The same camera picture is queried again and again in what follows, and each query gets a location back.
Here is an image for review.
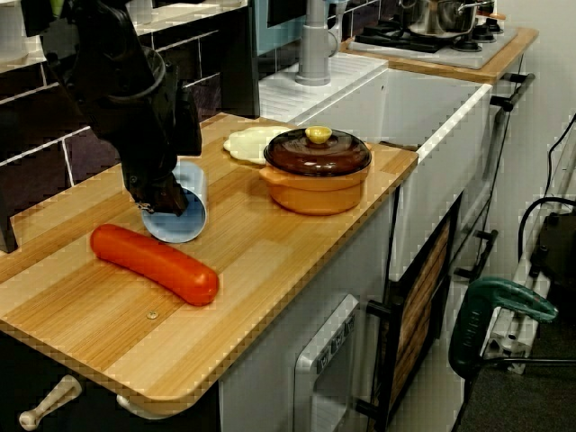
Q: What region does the cream peg handle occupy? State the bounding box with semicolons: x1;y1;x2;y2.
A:
18;375;83;432

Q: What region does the white curved handle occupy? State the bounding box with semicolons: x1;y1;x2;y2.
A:
115;393;190;420

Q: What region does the steel cooking pot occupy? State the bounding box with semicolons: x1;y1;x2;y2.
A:
398;0;496;38

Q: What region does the white toy oven door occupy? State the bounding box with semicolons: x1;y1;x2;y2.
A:
294;294;361;432

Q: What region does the white toy kitchen cabinet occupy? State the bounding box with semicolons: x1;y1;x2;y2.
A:
218;184;406;432

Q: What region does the teal box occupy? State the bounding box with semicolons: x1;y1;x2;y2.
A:
254;0;311;58

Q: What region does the wooden crate with black frame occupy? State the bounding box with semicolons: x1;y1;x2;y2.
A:
366;193;464;432

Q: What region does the white canister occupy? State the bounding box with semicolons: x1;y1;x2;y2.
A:
0;0;29;59

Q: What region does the orange toy pot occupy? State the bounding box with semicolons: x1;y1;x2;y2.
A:
258;155;373;216

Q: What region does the black device box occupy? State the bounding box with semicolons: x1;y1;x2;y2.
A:
528;211;576;293

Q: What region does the thin black cable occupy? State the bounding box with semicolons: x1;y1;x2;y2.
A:
546;114;576;199

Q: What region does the black burner grate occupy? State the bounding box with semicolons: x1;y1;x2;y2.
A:
354;20;504;54

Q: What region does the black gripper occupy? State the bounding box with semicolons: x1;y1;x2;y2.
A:
94;79;203;218

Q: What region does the black stand foot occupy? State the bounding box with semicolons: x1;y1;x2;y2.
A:
0;179;19;254

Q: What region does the red toy sausage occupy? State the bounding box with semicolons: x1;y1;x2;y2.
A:
89;223;221;308

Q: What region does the light blue plastic cup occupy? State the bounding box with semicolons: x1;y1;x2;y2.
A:
140;156;211;245

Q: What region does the grey toy faucet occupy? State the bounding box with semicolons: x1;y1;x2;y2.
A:
294;0;339;86

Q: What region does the thick black cable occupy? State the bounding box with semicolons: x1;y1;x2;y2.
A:
517;196;576;266

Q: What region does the grey toy hob plate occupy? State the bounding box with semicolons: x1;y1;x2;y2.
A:
346;17;518;71

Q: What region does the thin black rod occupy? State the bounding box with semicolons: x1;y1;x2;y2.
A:
476;357;576;366

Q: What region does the black oven bar handle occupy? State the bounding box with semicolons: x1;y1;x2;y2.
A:
489;71;536;113

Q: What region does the brown lid with yellow knob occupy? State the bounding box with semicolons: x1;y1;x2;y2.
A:
263;126;374;177

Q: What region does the cream flower-shaped plate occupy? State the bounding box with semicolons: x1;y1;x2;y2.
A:
223;126;293;167

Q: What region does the aluminium frame rail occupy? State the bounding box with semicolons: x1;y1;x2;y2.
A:
479;148;576;375

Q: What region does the black upright panel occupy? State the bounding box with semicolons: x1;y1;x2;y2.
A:
220;0;262;122

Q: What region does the white toy sink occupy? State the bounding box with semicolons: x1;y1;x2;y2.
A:
258;51;494;283

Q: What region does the black drawer bar handle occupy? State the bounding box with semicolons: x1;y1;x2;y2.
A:
454;229;500;279

